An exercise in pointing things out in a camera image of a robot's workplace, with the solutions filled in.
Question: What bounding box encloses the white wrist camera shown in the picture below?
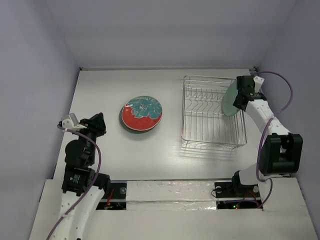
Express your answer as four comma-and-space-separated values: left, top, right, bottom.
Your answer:
253, 75, 265, 93
58, 113, 85, 131

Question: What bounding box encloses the plain teal plate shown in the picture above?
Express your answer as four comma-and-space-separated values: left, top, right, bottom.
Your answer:
118, 107, 158, 135

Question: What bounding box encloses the wire dish rack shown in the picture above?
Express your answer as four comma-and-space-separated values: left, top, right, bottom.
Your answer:
181, 75, 247, 149

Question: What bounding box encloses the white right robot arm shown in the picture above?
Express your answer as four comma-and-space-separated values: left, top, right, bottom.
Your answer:
230, 75, 303, 196

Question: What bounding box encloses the green rimmed plate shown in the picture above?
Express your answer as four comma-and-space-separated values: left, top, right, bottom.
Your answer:
221, 80, 239, 117

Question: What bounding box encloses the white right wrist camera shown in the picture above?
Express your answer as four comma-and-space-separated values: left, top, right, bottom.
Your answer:
253, 75, 265, 93

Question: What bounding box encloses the blue floral white plate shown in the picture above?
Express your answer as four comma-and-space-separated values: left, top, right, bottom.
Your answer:
122, 104, 163, 131

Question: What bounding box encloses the foil covered front block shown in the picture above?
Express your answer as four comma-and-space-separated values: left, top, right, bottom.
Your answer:
125, 180, 217, 211

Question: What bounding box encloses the red and teal plate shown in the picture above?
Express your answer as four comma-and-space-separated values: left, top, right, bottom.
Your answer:
120, 95, 163, 132

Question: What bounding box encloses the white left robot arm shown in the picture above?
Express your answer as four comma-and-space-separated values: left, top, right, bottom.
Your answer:
47, 112, 111, 240

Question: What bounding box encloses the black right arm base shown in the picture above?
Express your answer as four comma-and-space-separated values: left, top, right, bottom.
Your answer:
211, 170, 260, 199

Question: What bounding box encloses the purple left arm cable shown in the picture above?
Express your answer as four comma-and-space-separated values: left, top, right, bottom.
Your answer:
46, 124, 102, 240

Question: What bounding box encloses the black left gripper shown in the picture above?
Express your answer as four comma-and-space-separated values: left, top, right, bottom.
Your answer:
73, 111, 107, 163

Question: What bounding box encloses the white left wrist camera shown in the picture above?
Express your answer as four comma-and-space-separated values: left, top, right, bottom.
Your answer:
58, 113, 85, 131

